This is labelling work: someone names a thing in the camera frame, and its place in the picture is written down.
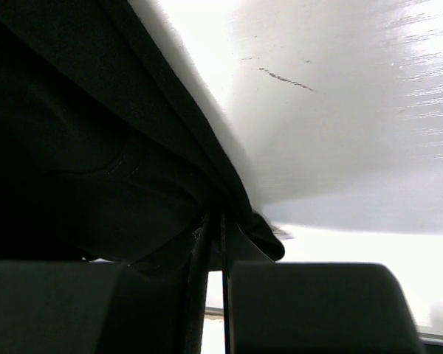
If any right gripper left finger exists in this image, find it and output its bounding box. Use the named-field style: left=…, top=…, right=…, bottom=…
left=0, top=216, right=210, bottom=353

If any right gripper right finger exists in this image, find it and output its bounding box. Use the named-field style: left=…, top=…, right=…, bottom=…
left=221, top=215, right=425, bottom=353

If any black skirt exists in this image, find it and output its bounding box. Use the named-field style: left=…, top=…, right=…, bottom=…
left=0, top=1, right=285, bottom=263

